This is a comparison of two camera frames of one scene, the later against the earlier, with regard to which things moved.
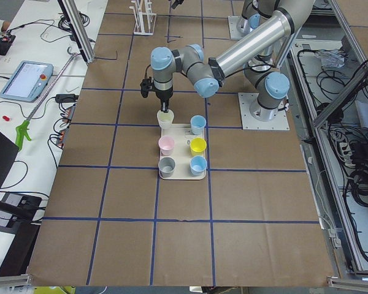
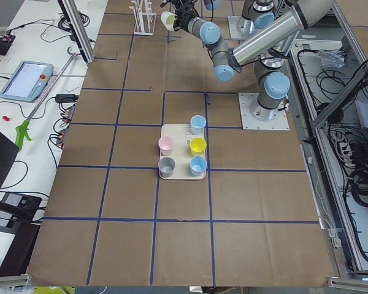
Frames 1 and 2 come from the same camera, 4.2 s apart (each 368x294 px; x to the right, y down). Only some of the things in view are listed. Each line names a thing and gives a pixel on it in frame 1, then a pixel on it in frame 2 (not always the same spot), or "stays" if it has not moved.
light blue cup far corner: [198, 165] stays
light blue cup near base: [197, 123] stays
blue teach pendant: [27, 81] stays
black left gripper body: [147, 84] -> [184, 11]
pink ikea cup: [166, 144] stays
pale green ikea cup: [165, 119] -> [167, 18]
